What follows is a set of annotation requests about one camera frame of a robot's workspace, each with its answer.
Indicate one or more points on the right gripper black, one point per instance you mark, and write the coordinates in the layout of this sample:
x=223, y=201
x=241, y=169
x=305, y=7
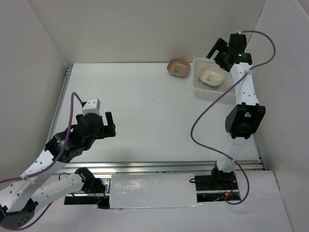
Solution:
x=220, y=46

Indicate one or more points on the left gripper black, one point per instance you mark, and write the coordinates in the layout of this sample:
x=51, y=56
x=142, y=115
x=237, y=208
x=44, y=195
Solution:
x=107, y=130

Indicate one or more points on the cream panda plate back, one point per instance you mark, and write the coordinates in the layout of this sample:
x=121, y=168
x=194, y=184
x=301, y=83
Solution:
x=212, y=74

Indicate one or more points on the brown panda plate back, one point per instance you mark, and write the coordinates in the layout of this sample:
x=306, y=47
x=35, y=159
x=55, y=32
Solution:
x=178, y=67

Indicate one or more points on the brown panda plate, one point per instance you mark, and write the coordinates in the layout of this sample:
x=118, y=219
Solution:
x=178, y=67
x=206, y=84

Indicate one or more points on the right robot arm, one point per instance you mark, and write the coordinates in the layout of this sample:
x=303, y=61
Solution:
x=246, y=116

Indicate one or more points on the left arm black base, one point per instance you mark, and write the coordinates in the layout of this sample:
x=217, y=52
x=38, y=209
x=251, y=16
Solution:
x=98, y=195

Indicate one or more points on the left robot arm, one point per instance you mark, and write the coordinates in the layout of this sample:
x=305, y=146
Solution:
x=23, y=198

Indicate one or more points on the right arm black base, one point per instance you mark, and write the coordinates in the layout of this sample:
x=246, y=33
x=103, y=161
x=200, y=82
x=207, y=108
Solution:
x=216, y=187

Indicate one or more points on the white plastic basket bin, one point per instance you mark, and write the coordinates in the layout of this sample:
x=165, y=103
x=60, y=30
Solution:
x=197, y=66

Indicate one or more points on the white taped cover panel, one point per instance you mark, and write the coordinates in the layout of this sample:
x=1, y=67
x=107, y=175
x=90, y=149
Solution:
x=139, y=191

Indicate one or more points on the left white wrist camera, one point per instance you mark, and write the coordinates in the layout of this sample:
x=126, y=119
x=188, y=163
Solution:
x=92, y=106

